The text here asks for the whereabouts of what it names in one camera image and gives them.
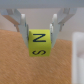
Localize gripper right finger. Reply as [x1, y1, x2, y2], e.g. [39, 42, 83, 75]
[49, 8, 77, 48]

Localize white plastic box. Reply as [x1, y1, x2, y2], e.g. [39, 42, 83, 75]
[70, 31, 84, 84]

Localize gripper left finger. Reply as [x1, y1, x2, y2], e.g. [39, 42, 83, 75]
[1, 8, 31, 48]

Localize yellow block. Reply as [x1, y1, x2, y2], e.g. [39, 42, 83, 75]
[27, 30, 52, 58]

